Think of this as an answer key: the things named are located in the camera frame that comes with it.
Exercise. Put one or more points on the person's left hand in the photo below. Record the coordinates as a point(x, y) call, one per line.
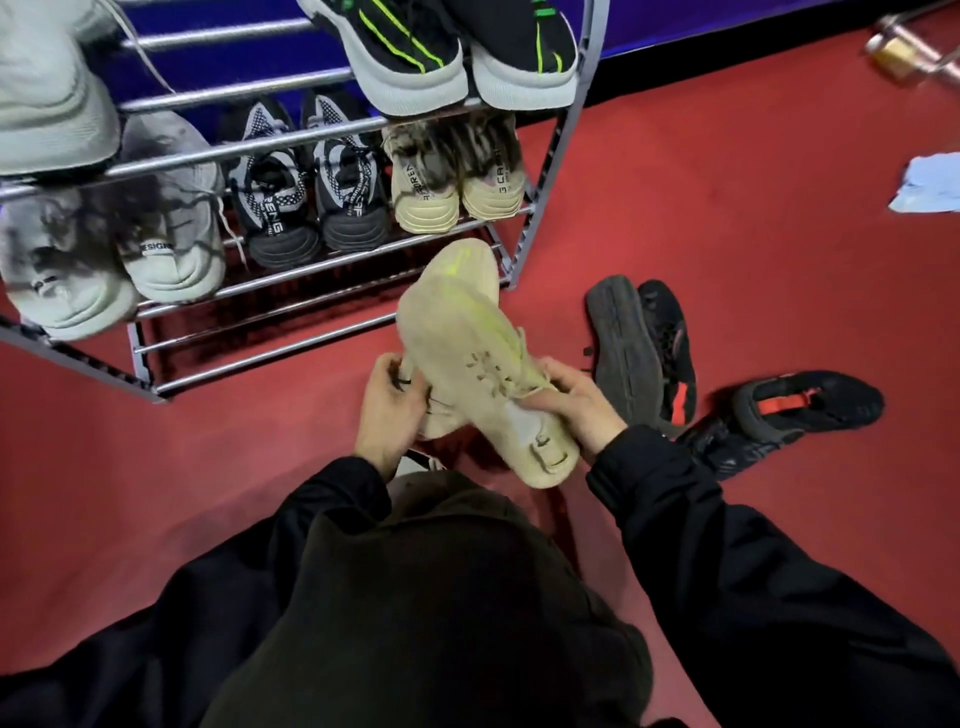
point(390, 420)

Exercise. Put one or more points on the person's right hand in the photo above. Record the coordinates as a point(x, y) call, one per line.
point(581, 412)

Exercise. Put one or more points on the person's right thumb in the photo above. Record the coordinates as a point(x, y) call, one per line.
point(546, 405)

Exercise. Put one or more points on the person's left fingers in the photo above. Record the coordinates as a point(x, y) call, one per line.
point(401, 373)

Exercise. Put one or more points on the beige sneaker with neon yellow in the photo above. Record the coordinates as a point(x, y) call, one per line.
point(461, 262)
point(480, 367)

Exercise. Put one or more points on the person's right forearm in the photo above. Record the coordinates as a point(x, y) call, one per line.
point(750, 585)

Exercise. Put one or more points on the person's left forearm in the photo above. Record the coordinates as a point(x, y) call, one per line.
point(247, 600)

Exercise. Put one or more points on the beige sneaker with dark top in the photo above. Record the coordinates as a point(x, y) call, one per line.
point(424, 187)
point(491, 176)

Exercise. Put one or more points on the black white patterned sneaker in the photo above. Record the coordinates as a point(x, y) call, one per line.
point(271, 187)
point(349, 180)

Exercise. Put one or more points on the person's dark olive trousers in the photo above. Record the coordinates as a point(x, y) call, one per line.
point(427, 615)

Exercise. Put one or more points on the silver metal shoe rack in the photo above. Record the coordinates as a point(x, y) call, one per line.
point(300, 142)

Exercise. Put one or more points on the grey worn sneaker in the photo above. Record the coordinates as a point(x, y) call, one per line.
point(64, 270)
point(176, 225)

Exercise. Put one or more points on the black sneaker with green stripes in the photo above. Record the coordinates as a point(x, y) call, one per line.
point(517, 45)
point(397, 52)

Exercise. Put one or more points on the white cloth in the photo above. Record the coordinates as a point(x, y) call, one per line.
point(930, 184)

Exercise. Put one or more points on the white sneaker with lace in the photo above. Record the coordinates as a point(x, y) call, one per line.
point(49, 97)

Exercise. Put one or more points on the silver and brass metal object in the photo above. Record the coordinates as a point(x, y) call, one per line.
point(904, 49)

